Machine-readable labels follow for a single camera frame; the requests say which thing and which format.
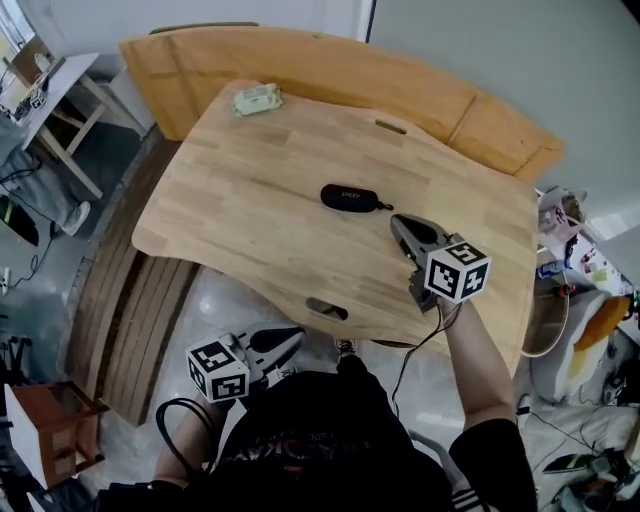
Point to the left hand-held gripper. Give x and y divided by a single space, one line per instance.
220 375

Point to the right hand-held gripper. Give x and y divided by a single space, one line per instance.
455 275

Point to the black glasses case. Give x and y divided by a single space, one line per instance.
347 197

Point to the person's right forearm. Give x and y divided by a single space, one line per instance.
475 360

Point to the person's left forearm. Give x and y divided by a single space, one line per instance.
185 440

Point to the person's shoe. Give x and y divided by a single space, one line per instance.
346 346

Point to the person's black-clothed body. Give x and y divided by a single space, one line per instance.
325 450

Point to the small blue packet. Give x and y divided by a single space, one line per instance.
550 270

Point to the pink white bag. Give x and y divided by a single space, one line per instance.
557 210

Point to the brown wooden slat panel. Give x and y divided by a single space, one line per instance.
125 300

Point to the orange cushion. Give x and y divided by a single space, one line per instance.
602 320

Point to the green wet wipes packet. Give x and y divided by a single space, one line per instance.
257 99

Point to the small brown wooden stool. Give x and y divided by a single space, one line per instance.
55 435

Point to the white side table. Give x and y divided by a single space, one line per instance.
60 85

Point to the black white patterned block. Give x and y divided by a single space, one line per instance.
39 98

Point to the brown cardboard box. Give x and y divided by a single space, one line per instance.
30 57

